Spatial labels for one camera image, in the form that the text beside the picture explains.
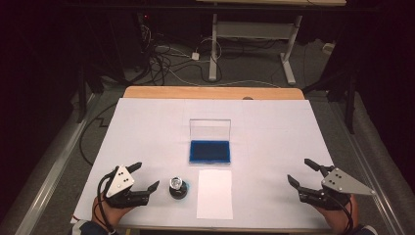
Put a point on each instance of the wooden table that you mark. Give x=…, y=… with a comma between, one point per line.
x=212, y=93

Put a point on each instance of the black stand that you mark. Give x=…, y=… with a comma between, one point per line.
x=349, y=98
x=81, y=98

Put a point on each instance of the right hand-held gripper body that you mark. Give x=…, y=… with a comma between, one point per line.
x=342, y=184

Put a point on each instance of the metal floor rail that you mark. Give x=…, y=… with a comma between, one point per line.
x=368, y=176
x=49, y=182

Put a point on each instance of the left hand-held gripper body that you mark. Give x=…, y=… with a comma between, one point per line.
x=120, y=181

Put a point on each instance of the white metal desk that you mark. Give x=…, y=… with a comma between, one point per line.
x=254, y=31

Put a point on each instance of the person's right hand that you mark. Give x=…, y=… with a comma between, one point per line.
x=341, y=218

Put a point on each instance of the white power strip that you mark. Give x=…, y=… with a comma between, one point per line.
x=328, y=48

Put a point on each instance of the white power adapter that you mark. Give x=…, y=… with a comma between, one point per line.
x=195, y=56

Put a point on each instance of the black stamp with clear knob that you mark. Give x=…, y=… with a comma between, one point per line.
x=176, y=185

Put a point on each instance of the blue ink pad clear lid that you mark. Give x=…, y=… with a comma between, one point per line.
x=209, y=151

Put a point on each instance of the person's left hand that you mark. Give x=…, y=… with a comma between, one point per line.
x=109, y=215

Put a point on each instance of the white paper sheet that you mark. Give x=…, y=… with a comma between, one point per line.
x=215, y=196

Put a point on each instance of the large white table cover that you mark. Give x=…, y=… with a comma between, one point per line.
x=147, y=130

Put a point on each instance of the black round stamp cap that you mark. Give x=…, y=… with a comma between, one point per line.
x=178, y=197

